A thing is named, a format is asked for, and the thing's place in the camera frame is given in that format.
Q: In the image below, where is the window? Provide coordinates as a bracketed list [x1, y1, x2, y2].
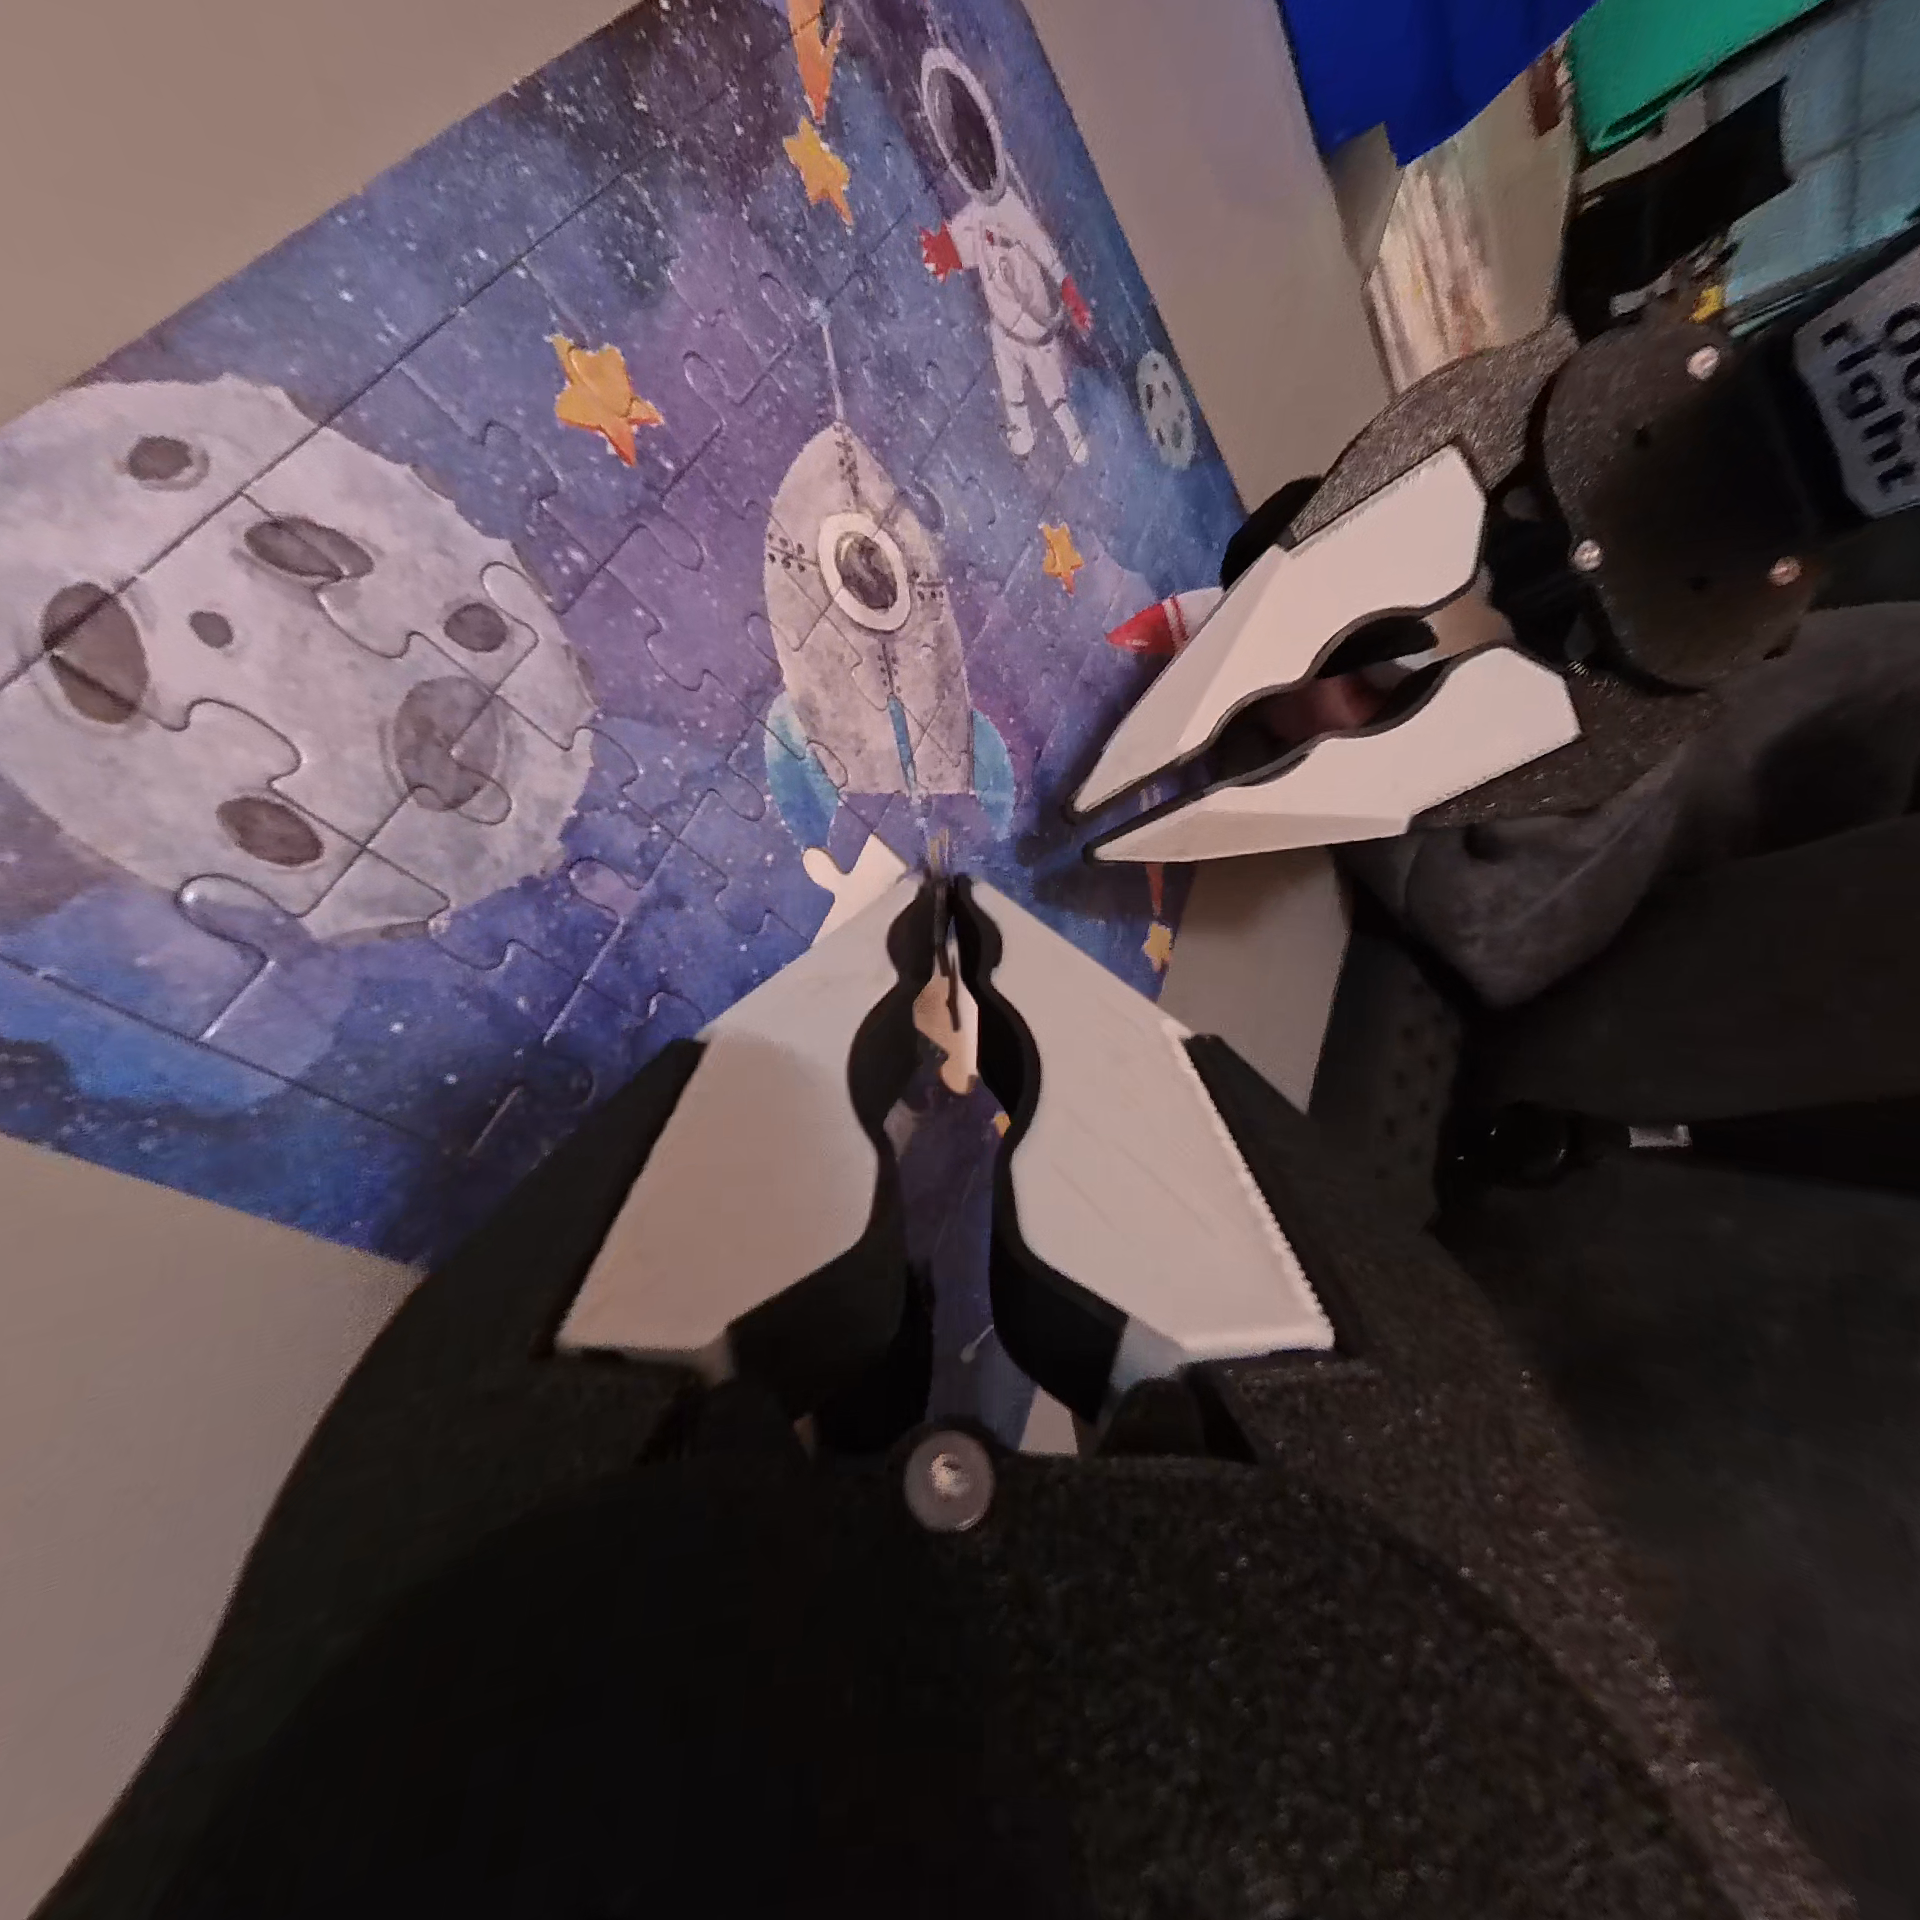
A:
[1768, 59, 1920, 301]

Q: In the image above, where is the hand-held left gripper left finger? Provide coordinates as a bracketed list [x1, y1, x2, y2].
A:
[556, 874, 950, 1389]

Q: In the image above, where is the grey desk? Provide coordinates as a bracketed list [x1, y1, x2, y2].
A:
[0, 0, 1404, 1920]

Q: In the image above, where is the green plastic bin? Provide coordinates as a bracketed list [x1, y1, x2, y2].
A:
[1568, 0, 1824, 153]

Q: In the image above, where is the white-backed jigsaw puzzle piece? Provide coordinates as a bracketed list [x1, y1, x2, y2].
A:
[911, 840, 985, 1098]

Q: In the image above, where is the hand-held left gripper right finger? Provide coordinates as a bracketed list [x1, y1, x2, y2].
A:
[953, 879, 1336, 1419]

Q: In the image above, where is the space jigsaw puzzle board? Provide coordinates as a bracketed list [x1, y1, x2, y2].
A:
[0, 0, 1255, 1460]

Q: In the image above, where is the pale paper stack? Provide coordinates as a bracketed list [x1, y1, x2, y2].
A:
[1361, 128, 1577, 393]

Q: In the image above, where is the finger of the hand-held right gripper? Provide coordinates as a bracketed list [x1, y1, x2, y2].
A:
[1069, 448, 1492, 823]
[1084, 650, 1585, 868]

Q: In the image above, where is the person's right forearm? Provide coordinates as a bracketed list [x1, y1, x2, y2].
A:
[1342, 599, 1920, 1009]

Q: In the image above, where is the blue plastic bin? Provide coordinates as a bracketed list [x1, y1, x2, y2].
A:
[1276, 0, 1607, 168]

